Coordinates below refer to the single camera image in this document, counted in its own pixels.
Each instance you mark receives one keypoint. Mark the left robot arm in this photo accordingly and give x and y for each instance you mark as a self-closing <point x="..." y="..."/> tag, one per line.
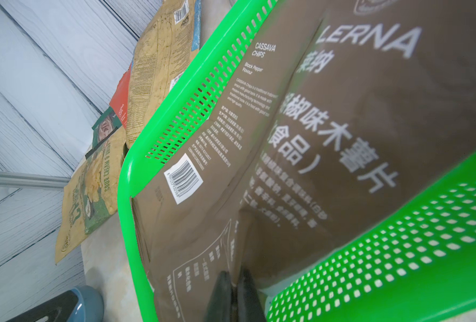
<point x="60" y="308"/>

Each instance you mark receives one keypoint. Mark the dark green snack bag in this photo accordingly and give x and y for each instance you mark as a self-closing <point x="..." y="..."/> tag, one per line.
<point x="104" y="127"/>

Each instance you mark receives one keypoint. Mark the sour cream onion chips bag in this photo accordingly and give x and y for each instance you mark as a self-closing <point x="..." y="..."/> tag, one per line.
<point x="90" y="197"/>

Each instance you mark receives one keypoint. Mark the blue bowl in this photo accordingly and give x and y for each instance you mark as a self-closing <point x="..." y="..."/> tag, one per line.
<point x="89" y="306"/>

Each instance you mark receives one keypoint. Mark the olive cassava chips bag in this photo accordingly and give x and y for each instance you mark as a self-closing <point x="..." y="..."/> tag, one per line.
<point x="361" y="106"/>

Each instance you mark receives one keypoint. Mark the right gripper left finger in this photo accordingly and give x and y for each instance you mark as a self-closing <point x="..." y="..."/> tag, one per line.
<point x="219" y="306"/>

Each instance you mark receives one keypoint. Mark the red snack bag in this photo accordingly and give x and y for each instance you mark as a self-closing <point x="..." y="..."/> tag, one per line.
<point x="119" y="101"/>

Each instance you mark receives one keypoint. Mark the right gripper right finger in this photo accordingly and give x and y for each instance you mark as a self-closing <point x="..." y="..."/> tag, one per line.
<point x="249" y="308"/>

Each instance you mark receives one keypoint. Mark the green plastic basket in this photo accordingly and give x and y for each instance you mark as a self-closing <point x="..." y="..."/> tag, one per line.
<point x="418" y="264"/>

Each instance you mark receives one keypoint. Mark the tan chips bag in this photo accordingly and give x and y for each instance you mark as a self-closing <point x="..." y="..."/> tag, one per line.
<point x="164" y="51"/>

